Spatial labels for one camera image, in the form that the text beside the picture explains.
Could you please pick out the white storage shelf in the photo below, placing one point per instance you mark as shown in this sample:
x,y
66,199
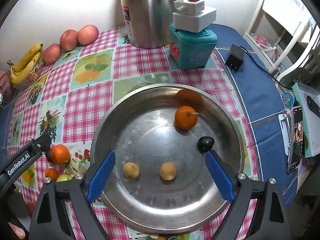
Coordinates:
x,y
271,28

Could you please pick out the dark plum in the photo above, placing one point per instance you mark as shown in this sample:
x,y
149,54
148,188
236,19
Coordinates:
x,y
205,144
49,157

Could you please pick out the right red apple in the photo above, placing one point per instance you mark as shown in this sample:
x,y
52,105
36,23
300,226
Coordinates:
x,y
88,34

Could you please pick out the clear plastic fruit tray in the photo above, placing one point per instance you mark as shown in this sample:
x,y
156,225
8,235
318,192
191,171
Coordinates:
x,y
32,76

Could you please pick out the pink paper flower bouquet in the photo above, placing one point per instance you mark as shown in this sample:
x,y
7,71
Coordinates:
x,y
6,89

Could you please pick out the upper yellow banana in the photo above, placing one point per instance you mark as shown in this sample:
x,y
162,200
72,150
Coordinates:
x,y
26,58

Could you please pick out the teal rimmed white box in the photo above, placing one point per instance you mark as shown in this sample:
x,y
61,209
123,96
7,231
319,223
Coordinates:
x,y
308,99

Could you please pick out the teal plastic box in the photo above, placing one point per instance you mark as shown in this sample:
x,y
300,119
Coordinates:
x,y
191,50

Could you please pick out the red apple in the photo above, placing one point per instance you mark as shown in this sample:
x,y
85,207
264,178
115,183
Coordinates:
x,y
68,40
88,34
51,54

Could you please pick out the stainless steel thermos jug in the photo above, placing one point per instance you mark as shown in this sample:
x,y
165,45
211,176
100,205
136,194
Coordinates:
x,y
147,22

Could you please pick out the white power strip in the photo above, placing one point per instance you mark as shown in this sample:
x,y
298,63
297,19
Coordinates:
x,y
192,16

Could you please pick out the black power adapter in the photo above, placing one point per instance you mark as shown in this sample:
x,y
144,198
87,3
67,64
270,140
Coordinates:
x,y
235,57

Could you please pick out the middle red apple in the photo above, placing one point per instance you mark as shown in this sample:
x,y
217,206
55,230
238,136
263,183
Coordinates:
x,y
68,40

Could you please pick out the checkered fruit-print tablecloth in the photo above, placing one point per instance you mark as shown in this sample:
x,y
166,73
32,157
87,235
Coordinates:
x,y
83,84

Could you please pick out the white plastic chair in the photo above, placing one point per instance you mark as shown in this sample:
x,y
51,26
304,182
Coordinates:
x,y
304,45

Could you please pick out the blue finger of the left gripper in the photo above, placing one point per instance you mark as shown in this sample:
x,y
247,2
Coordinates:
x,y
41,144

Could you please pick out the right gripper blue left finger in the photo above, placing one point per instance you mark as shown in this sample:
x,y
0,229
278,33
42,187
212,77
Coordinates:
x,y
97,176

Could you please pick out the green guava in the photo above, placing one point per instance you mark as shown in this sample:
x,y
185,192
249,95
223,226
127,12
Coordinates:
x,y
63,177

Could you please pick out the white phone stand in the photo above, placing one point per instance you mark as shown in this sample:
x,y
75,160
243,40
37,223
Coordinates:
x,y
285,126

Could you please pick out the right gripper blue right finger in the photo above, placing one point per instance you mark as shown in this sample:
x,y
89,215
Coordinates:
x,y
222,174

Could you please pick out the large steel basin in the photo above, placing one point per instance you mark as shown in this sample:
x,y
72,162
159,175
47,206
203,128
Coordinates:
x,y
140,129

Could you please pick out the person's hand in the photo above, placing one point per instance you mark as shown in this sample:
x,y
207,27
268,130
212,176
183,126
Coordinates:
x,y
23,214

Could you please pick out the lower yellow banana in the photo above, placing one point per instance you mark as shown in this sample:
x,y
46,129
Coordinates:
x,y
18,77

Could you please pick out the blue quilted table cover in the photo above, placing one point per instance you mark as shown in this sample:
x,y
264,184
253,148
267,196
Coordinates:
x,y
262,104

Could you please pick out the left red apple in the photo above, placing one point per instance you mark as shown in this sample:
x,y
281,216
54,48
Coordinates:
x,y
51,54

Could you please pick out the orange tangerine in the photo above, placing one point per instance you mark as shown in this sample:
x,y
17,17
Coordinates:
x,y
186,117
51,173
60,155

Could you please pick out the smartphone on stand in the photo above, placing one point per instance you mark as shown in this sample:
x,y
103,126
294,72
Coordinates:
x,y
296,138

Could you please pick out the yellow banana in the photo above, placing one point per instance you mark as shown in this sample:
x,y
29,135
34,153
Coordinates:
x,y
18,77
26,58

